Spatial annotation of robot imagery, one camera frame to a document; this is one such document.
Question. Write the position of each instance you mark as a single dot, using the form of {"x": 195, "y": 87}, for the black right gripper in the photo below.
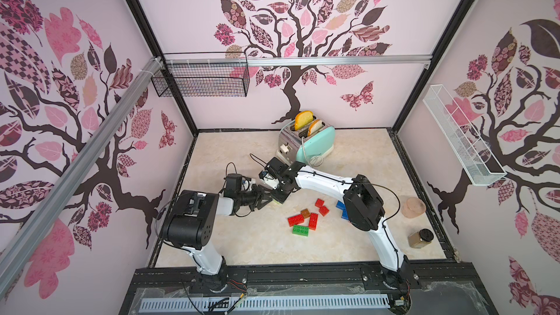
{"x": 282, "y": 184}

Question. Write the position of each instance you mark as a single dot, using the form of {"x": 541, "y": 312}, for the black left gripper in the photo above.
{"x": 259, "y": 195}

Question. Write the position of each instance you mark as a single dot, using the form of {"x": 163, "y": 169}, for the red long lego brick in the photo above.
{"x": 296, "y": 220}
{"x": 313, "y": 220}

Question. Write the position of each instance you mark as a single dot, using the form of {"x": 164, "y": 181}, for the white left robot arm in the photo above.
{"x": 190, "y": 224}

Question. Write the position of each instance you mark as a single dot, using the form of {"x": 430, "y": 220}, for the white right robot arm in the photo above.
{"x": 363, "y": 204}

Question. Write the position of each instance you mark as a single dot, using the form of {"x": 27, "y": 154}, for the brown small lego brick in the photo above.
{"x": 305, "y": 213}

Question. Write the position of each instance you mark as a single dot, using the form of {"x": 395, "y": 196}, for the small red lego brick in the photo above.
{"x": 319, "y": 203}
{"x": 323, "y": 210}

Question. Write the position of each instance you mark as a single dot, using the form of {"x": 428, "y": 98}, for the green long lego brick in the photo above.
{"x": 300, "y": 230}

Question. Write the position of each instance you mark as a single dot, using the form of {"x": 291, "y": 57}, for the red long lego brick upright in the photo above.
{"x": 313, "y": 220}

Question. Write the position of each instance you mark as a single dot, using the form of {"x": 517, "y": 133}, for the blue lego brick left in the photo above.
{"x": 340, "y": 205}

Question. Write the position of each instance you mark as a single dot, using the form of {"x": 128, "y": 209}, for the mint and cream toaster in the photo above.
{"x": 296, "y": 146}

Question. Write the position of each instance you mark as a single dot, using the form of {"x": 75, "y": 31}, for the toast slice right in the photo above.
{"x": 314, "y": 127}

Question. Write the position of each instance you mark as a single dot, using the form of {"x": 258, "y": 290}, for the toast slice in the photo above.
{"x": 302, "y": 119}
{"x": 314, "y": 127}

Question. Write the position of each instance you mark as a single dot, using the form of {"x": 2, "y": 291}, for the toast slice left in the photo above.
{"x": 302, "y": 119}

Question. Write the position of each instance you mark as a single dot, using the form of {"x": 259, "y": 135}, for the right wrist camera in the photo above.
{"x": 272, "y": 174}

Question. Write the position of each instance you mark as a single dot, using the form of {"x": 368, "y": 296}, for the white slotted cable duct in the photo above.
{"x": 221, "y": 305}

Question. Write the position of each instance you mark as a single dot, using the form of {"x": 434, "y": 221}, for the black wire basket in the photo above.
{"x": 203, "y": 74}

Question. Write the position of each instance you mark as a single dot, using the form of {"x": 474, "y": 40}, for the aluminium rail back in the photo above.
{"x": 310, "y": 61}

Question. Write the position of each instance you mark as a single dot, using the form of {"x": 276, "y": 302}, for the aluminium rail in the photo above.
{"x": 25, "y": 242}
{"x": 310, "y": 61}

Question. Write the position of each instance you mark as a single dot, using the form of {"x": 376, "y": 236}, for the white wire shelf basket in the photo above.
{"x": 455, "y": 118}

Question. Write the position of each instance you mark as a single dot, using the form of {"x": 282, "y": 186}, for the aluminium rail left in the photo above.
{"x": 25, "y": 242}

